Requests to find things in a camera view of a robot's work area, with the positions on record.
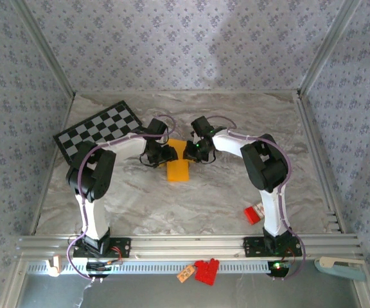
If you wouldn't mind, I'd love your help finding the beige hook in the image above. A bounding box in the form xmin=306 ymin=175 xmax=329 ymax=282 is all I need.
xmin=46 ymin=255 xmax=62 ymax=277

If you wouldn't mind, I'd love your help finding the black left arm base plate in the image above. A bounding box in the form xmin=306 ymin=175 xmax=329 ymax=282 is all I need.
xmin=73 ymin=236 xmax=132 ymax=259

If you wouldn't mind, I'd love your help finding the black and grey checkerboard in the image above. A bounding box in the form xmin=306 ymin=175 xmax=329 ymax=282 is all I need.
xmin=52 ymin=100 xmax=145 ymax=167

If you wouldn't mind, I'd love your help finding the orange cloth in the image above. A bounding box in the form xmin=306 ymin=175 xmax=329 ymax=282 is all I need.
xmin=166 ymin=138 xmax=191 ymax=183

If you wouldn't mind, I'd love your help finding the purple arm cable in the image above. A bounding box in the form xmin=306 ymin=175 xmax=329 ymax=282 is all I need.
xmin=66 ymin=114 xmax=177 ymax=283
xmin=209 ymin=114 xmax=307 ymax=282

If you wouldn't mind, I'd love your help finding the aluminium corner post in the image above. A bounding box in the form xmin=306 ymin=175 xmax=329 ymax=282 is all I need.
xmin=299 ymin=0 xmax=362 ymax=96
xmin=10 ymin=0 xmax=76 ymax=97

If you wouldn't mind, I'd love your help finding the red toy brick piece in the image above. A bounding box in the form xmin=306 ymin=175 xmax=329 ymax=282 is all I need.
xmin=193 ymin=258 xmax=220 ymax=286

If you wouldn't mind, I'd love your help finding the aluminium side rail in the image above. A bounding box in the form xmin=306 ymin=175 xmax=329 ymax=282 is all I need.
xmin=295 ymin=91 xmax=346 ymax=234

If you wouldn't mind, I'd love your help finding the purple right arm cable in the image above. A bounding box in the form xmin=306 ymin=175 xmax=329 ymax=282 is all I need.
xmin=209 ymin=114 xmax=307 ymax=282

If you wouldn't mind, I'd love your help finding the teal and beige hand tool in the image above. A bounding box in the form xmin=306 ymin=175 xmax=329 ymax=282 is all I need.
xmin=313 ymin=256 xmax=367 ymax=282

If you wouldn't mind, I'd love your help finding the grey slotted cable duct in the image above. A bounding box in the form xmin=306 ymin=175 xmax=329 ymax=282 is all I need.
xmin=24 ymin=259 xmax=274 ymax=275

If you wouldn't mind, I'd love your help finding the orange tag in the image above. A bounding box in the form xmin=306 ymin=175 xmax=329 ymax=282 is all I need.
xmin=177 ymin=263 xmax=195 ymax=284

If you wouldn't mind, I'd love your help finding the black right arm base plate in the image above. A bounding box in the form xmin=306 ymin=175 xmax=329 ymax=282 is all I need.
xmin=242 ymin=235 xmax=303 ymax=258

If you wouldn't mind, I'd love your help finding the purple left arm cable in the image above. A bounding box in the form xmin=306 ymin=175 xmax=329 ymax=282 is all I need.
xmin=66 ymin=114 xmax=177 ymax=283

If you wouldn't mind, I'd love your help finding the red block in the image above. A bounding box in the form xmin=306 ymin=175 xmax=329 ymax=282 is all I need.
xmin=244 ymin=207 xmax=263 ymax=225

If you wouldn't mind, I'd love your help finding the aluminium profile rail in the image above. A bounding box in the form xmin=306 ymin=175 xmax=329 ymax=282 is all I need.
xmin=15 ymin=234 xmax=364 ymax=261

